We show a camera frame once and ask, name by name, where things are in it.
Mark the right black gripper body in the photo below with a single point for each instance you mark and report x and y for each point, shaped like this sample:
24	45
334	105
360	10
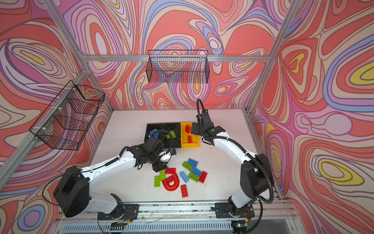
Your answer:
198	130

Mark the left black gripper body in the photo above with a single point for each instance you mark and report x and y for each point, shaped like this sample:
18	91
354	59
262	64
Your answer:
156	160

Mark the blue lego brick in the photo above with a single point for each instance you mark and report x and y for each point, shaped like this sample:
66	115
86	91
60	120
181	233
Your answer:
154	133
192	162
196	171
184	176

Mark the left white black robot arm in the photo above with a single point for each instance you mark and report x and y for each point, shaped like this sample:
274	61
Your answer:
74	194

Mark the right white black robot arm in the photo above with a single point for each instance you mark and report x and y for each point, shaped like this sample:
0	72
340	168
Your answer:
256	181

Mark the yellow plastic bin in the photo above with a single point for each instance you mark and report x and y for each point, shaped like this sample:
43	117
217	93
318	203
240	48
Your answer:
184	137

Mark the left black plastic bin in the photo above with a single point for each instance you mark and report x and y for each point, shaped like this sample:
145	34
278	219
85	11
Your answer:
158	126

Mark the black plastic bin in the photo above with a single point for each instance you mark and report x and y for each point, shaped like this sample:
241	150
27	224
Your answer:
176	142
158	126

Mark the green lego brick beside arch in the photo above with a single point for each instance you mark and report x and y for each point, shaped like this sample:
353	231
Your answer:
162	175

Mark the red lego brick above arch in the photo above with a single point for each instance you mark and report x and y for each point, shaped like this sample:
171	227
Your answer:
170	171

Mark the middle black plastic bin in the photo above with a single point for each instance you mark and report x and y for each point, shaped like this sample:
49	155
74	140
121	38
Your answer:
176	142

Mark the red lego arch piece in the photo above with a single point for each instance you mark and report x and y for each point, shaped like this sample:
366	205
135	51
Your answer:
171	183

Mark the blue lego brick beside arch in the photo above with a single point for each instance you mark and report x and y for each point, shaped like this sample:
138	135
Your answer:
184	176

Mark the red lego brick bottom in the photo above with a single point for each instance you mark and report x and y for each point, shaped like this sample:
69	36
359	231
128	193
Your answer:
184	191

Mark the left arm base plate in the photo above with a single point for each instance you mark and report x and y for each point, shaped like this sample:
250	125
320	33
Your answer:
127	212

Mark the black wire basket back wall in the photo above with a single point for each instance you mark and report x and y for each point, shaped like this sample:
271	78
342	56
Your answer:
178	66

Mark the black wire basket wall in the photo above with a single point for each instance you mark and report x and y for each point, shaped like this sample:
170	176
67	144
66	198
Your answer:
178	66
64	124

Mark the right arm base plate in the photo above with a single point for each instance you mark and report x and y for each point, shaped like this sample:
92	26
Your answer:
229	210

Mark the black wire basket left wall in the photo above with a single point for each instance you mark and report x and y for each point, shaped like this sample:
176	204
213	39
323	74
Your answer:
64	124

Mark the aluminium front rail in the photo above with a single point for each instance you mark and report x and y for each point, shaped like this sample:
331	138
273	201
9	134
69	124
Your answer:
188	217

